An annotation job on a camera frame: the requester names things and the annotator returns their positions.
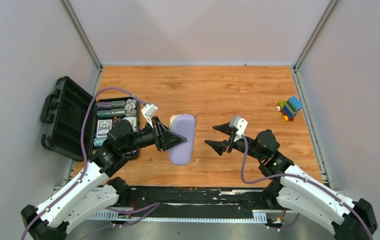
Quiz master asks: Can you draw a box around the grey glasses case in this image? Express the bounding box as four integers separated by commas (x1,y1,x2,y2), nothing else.
169,113,197,167

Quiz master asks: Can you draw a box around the beige folding umbrella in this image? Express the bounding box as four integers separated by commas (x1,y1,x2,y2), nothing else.
169,115,177,129

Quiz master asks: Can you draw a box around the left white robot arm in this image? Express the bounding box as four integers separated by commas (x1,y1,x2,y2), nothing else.
21,114,196,240

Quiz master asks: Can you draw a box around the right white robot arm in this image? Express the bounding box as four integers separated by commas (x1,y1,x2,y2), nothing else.
205,120,378,240

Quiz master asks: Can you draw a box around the colourful toy block car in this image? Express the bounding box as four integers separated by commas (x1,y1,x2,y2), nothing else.
275,96,303,122

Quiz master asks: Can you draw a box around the black poker chip case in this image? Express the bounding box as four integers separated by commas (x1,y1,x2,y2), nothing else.
40,76,140,162

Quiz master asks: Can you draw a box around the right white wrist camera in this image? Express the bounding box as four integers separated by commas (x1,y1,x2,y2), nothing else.
229,115,248,142

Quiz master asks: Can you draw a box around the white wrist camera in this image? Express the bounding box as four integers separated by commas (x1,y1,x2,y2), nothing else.
229,115,248,142
141,102,158,127

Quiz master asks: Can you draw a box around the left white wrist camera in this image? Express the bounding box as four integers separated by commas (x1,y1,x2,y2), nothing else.
141,102,158,127

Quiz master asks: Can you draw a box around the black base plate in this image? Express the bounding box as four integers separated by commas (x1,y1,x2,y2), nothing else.
115,186,296,220

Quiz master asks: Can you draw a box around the aluminium frame rail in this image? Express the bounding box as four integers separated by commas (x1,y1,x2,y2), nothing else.
45,187,350,224

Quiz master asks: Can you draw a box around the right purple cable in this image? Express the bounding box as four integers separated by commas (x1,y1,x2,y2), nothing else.
240,135,374,240

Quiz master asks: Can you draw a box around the purple cable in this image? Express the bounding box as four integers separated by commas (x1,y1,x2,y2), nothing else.
21,86,161,240
240,135,374,240

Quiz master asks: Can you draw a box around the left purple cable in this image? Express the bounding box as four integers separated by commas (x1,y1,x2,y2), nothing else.
21,86,161,240

